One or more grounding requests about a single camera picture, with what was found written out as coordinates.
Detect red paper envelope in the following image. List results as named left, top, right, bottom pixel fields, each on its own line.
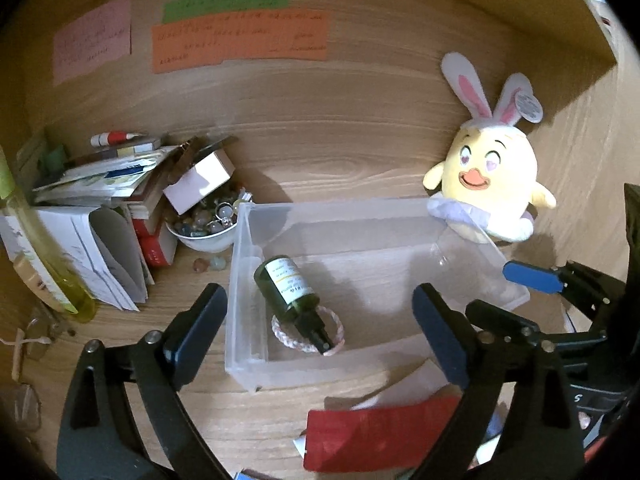
left=302, top=394, right=470, bottom=473

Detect white cable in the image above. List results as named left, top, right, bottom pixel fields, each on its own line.
left=0, top=336, right=53, bottom=349

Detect green paper note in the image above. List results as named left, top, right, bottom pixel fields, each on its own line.
left=162, top=0, right=292, bottom=24

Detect yellow green spray bottle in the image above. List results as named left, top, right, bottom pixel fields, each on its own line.
left=0, top=145, right=97, bottom=322

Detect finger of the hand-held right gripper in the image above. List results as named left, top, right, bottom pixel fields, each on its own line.
left=465, top=299, right=608, bottom=358
left=502, top=259, right=626, bottom=322

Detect white folded paper sheets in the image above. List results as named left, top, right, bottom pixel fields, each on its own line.
left=0, top=204, right=154, bottom=312

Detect beige cosmetic tube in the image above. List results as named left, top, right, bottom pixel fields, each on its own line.
left=12, top=251, right=68, bottom=312

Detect pink white braided bracelet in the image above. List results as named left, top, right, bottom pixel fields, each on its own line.
left=271, top=307, right=346, bottom=357

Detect dark green glass bottle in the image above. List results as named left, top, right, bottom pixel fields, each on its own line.
left=253, top=256, right=335, bottom=353

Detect clear eyeglasses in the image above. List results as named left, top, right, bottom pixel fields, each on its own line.
left=10, top=305, right=77, bottom=433

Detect red books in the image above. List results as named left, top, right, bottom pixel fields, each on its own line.
left=130, top=199, right=179, bottom=268

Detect wooden shelf board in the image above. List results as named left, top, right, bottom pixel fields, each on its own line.
left=554, top=0, right=621, bottom=69

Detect small white box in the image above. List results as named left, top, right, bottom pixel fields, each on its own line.
left=163, top=150, right=235, bottom=216

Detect stack of booklets and papers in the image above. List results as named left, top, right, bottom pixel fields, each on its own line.
left=32, top=135, right=182, bottom=207

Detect small green box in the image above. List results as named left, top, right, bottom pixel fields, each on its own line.
left=17, top=132, right=67, bottom=182

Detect yellow chick plush bunny ears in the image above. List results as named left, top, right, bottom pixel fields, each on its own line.
left=424, top=51, right=557, bottom=245

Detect pink sticky note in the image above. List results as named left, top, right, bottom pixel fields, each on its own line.
left=52, top=0, right=133, bottom=86

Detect red white marker pen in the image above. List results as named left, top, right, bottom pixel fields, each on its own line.
left=91, top=131, right=147, bottom=147

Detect orange paper note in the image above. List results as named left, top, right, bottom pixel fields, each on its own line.
left=151, top=9, right=331, bottom=75

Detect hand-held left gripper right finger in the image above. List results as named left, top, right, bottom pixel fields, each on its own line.
left=411, top=282, right=587, bottom=480

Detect clear plastic storage bin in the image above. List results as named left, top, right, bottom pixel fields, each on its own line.
left=224, top=197, right=530, bottom=393

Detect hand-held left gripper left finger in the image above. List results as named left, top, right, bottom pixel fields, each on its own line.
left=56, top=283, right=236, bottom=480

